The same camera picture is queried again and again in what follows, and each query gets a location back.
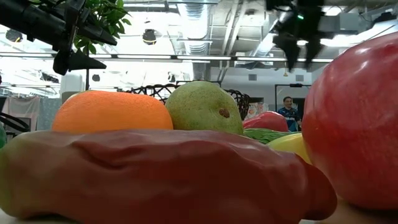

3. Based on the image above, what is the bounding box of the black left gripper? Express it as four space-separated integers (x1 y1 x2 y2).
52 0 118 76

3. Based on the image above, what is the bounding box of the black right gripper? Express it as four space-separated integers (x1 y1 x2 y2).
266 0 335 72

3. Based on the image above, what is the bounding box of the orange fruit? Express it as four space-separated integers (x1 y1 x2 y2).
51 90 174 134

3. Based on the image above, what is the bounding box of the green speckled pear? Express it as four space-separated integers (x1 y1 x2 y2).
164 80 244 136

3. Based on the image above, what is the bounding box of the dark wicker basket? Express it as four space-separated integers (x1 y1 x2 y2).
124 83 251 122

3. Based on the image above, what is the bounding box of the green leafy plant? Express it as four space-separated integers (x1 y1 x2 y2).
73 0 132 56

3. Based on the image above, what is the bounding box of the black round ceiling lamp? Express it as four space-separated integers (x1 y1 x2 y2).
142 28 157 46
5 29 24 44

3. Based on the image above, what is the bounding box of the person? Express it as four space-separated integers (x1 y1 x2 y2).
277 96 302 133

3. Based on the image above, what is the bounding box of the red bell pepper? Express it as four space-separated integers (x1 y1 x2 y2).
242 111 289 133

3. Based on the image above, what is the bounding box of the white cloth cover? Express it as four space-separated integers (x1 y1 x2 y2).
1 95 41 131

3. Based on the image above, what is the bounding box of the green cucumber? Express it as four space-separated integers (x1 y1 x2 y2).
243 128 301 145

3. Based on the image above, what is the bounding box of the large red apple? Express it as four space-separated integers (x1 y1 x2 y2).
301 30 398 211

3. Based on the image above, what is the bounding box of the yellow squash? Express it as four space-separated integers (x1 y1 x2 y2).
267 133 312 165

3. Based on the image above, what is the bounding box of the long red green vegetable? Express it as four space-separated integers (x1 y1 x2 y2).
0 129 338 222

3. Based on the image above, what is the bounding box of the black cable bundle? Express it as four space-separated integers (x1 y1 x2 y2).
0 111 31 134

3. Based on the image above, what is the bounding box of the silver ventilation duct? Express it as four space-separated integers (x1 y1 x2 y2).
177 2 215 56

